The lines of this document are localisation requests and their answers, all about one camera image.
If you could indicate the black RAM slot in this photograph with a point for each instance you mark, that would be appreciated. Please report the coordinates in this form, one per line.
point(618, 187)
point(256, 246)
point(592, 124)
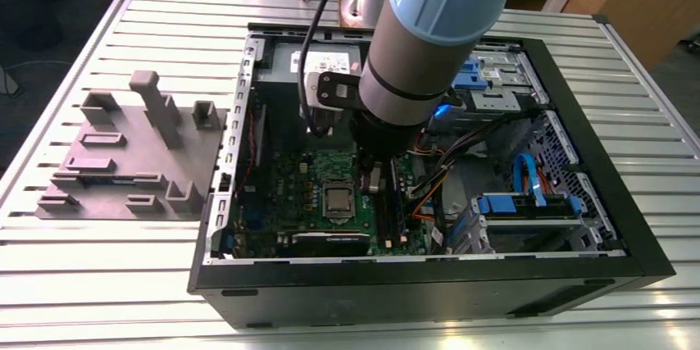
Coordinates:
point(378, 214)

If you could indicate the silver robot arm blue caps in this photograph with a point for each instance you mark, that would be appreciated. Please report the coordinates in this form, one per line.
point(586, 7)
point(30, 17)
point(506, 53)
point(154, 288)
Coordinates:
point(422, 38)

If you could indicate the black graphics card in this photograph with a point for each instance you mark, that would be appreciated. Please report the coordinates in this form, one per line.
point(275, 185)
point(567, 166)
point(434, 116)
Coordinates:
point(328, 243)

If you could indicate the grey parts rack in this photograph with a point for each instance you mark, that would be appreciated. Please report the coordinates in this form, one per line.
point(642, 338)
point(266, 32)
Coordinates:
point(136, 153)

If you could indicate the metal drive bay cage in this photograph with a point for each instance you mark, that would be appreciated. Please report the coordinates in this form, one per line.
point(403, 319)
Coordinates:
point(498, 100)

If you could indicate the grey power supply unit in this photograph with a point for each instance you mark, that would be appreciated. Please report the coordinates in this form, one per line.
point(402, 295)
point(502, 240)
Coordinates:
point(279, 100)

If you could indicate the wooden cabinet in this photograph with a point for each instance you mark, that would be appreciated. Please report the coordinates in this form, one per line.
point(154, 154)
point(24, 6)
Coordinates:
point(646, 5)

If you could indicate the silver CPU green edge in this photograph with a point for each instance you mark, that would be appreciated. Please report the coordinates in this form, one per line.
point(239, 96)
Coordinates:
point(338, 199)

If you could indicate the CPU socket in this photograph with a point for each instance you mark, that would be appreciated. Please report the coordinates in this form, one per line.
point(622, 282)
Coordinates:
point(339, 219)

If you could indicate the hard disk blue carrier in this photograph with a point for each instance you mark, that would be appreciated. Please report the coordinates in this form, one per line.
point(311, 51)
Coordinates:
point(500, 204)

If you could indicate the green Dell motherboard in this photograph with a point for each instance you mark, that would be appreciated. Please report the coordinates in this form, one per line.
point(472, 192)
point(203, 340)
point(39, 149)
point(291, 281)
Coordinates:
point(290, 169)

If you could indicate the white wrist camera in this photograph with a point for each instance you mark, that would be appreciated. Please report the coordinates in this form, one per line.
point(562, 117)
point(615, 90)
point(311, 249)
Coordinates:
point(446, 108)

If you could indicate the black open PC case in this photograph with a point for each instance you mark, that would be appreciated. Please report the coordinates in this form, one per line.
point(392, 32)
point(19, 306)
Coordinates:
point(438, 284)

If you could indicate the small blue drive latch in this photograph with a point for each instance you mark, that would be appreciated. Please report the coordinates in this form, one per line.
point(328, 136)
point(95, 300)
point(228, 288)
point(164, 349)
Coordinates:
point(476, 83)

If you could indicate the large blue drive latch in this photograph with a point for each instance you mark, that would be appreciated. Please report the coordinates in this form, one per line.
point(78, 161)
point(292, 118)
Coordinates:
point(474, 67)

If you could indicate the metal disk bay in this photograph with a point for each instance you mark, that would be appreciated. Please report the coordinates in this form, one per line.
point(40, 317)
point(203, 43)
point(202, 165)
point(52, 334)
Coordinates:
point(547, 223)

